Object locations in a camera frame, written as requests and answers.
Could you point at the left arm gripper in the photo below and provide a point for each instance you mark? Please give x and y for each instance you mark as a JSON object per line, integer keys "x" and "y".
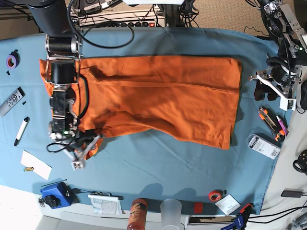
{"x": 277, "y": 82}

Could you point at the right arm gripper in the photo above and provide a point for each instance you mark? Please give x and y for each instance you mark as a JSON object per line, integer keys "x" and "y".
{"x": 82, "y": 149}

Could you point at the orange t-shirt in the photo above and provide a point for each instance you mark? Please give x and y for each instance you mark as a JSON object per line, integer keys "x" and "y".
{"x": 191, "y": 98}

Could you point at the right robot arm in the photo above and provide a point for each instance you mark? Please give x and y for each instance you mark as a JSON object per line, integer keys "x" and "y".
{"x": 61, "y": 69}

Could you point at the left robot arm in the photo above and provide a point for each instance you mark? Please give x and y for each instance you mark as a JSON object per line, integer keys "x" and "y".
{"x": 285, "y": 30}

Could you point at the orange black utility knife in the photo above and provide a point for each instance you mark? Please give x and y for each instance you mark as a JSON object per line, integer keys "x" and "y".
{"x": 272, "y": 124}

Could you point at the purple glue tube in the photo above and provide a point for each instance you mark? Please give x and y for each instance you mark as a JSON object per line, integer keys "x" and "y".
{"x": 283, "y": 126}

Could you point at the plastic blister pack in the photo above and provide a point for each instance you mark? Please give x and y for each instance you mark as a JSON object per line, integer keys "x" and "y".
{"x": 262, "y": 146}

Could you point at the blue box with knob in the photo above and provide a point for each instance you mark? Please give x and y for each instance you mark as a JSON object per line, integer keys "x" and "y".
{"x": 57, "y": 195}

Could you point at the white paper card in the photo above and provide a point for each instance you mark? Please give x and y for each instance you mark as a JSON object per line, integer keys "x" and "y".
{"x": 39, "y": 167}

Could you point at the small AA battery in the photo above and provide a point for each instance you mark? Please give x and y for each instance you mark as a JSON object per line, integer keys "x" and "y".
{"x": 28, "y": 169}

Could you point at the white marker pen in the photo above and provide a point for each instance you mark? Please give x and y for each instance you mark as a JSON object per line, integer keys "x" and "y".
{"x": 21, "y": 130}

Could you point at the white booklet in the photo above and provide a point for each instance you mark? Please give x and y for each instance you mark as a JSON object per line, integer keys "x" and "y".
{"x": 106, "y": 205}

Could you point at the blue-grey table cloth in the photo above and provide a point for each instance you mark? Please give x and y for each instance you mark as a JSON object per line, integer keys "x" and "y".
{"x": 149, "y": 164}

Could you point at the grey remote control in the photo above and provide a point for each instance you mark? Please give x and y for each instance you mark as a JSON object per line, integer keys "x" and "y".
{"x": 11, "y": 101}

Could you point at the orange drink bottle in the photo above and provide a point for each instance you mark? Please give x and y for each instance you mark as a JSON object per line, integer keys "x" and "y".
{"x": 138, "y": 212}

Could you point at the black power adapter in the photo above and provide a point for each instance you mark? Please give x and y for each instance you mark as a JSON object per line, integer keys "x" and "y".
{"x": 292, "y": 194}

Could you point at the purple tape roll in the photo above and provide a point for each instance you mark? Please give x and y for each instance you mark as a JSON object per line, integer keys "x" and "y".
{"x": 12, "y": 61}

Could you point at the frosted plastic cup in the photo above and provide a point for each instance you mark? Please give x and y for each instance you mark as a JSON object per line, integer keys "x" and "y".
{"x": 171, "y": 215}

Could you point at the red tape roll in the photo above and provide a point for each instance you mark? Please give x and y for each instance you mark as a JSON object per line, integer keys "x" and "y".
{"x": 215, "y": 195}

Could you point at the white square packet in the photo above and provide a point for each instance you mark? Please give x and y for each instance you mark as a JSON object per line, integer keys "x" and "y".
{"x": 228, "y": 205}

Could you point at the blue clamp bottom right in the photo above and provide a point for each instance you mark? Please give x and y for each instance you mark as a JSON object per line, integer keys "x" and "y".
{"x": 241, "y": 219}

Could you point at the red flat piece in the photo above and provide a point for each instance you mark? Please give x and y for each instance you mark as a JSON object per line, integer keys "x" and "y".
{"x": 198, "y": 208}

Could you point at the black power strip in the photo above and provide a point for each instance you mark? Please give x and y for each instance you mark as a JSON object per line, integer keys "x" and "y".
{"x": 132, "y": 24}

